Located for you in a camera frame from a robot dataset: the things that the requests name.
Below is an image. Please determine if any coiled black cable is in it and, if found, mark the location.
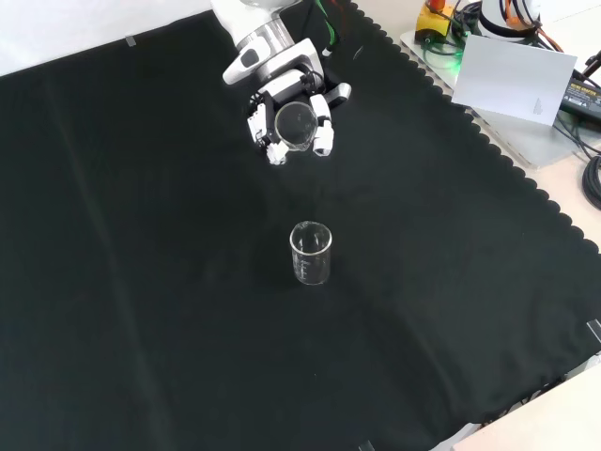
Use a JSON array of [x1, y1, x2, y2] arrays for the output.
[[581, 154, 601, 211]]

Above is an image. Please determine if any large clear glass beaker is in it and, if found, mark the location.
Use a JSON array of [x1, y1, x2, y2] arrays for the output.
[[289, 220, 334, 286]]

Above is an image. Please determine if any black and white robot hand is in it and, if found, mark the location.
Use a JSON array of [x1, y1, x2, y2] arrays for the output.
[[247, 70, 335, 165]]

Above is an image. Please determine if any grey metal base plate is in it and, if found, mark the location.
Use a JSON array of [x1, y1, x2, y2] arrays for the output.
[[399, 23, 589, 169]]

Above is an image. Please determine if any black power adapter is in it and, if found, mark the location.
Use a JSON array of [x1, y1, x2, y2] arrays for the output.
[[558, 77, 601, 115]]

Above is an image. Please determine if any orange cable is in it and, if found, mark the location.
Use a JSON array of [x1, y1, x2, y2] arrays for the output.
[[497, 0, 567, 54]]

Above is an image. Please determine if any green cable with light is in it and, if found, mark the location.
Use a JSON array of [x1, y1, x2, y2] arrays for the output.
[[421, 35, 467, 74]]

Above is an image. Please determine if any small clear glass beaker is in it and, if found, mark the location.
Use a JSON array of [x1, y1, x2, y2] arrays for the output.
[[274, 101, 316, 152]]

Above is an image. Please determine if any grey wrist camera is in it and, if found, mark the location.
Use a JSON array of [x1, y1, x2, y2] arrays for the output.
[[326, 82, 353, 108]]

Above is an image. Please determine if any yellow stop button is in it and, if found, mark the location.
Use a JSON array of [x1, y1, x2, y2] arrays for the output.
[[415, 0, 457, 42]]

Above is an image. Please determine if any pale board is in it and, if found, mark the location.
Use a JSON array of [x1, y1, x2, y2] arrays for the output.
[[451, 35, 578, 127]]

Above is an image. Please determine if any black tripod leg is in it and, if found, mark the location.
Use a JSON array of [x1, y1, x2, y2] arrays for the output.
[[572, 46, 601, 89]]

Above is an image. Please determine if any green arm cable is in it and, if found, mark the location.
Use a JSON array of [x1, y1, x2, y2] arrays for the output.
[[315, 0, 340, 57]]

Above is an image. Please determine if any black bench cloth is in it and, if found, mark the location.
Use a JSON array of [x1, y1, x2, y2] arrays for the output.
[[0, 0, 601, 451]]

